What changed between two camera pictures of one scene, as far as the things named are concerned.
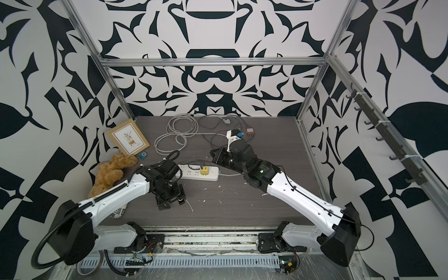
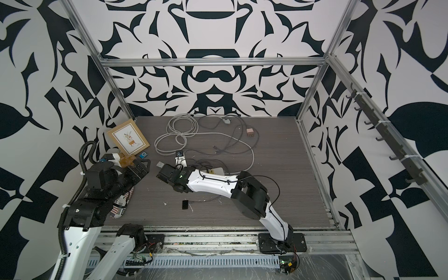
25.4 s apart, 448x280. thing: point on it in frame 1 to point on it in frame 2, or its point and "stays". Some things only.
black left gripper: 179,193 to 143,171
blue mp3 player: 143,155 stays
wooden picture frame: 128,137 stays
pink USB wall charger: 250,132 stays
